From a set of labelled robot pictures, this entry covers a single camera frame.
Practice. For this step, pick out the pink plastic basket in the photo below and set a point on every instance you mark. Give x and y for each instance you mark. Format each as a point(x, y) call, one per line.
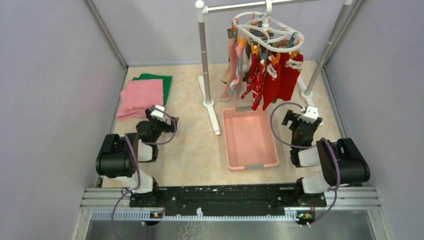
point(250, 143)

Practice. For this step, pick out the green folded cloth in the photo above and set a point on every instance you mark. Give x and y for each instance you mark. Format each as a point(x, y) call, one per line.
point(166, 83)

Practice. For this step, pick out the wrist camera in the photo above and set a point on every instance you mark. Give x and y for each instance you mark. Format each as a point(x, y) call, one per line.
point(158, 113)
point(309, 114)

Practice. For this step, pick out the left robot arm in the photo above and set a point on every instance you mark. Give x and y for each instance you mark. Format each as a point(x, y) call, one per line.
point(119, 156)

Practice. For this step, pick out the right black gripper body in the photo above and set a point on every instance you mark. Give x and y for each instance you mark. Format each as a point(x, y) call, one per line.
point(290, 116)

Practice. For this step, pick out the red santa sock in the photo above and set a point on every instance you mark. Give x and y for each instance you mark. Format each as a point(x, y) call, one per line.
point(272, 80)
point(290, 70)

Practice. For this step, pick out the pink folded cloth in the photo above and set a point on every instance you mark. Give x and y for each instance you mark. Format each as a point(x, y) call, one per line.
point(139, 95)

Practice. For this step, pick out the argyle beige sock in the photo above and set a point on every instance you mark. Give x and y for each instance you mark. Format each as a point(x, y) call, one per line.
point(247, 62)

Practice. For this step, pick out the pink sock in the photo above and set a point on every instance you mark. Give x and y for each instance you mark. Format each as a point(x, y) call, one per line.
point(228, 93)
point(237, 83)

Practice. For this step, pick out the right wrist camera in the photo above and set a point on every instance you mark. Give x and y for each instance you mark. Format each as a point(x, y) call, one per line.
point(309, 114)

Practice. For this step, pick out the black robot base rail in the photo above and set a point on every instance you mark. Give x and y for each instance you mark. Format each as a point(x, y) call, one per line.
point(228, 203)

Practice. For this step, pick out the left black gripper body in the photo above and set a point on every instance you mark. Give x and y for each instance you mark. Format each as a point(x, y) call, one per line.
point(158, 126)

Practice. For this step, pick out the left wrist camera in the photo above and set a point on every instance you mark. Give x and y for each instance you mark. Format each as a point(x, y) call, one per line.
point(158, 113)

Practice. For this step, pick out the metal drying rack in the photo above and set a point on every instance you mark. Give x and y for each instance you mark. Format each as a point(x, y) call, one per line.
point(306, 90)

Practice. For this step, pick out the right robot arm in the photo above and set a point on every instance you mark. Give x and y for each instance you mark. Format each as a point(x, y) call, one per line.
point(341, 161)

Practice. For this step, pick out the red snowflake sock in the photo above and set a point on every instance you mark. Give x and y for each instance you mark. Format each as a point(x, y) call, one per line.
point(252, 74)
point(258, 85)

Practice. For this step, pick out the white clip sock hanger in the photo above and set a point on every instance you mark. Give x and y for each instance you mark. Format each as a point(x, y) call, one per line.
point(267, 31)

